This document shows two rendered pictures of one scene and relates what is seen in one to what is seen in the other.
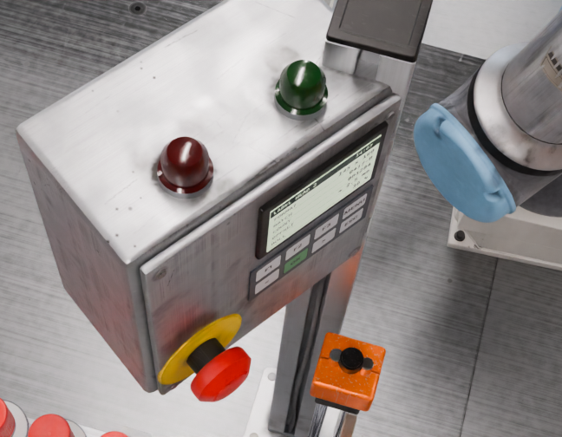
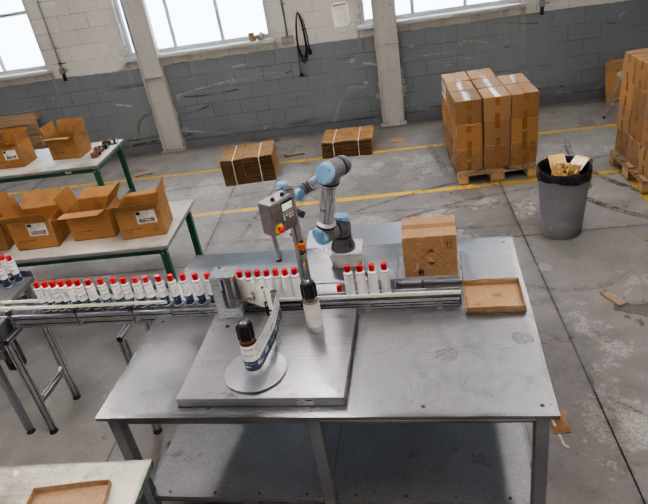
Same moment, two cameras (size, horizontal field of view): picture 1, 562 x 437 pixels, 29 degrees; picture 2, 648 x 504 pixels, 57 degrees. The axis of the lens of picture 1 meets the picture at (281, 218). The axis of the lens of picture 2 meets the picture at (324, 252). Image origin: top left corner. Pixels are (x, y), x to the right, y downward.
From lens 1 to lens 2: 2.78 m
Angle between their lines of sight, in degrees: 33
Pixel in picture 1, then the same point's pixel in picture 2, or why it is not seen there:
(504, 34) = not seen: hidden behind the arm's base
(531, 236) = (343, 259)
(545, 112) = (323, 218)
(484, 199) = (322, 236)
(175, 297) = (274, 213)
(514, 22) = not seen: hidden behind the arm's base
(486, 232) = (335, 261)
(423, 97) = (324, 253)
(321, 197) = (286, 205)
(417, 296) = (327, 274)
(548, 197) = (341, 249)
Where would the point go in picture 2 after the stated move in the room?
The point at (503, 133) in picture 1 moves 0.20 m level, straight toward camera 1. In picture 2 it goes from (321, 225) to (310, 242)
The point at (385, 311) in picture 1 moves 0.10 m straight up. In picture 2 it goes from (321, 277) to (319, 263)
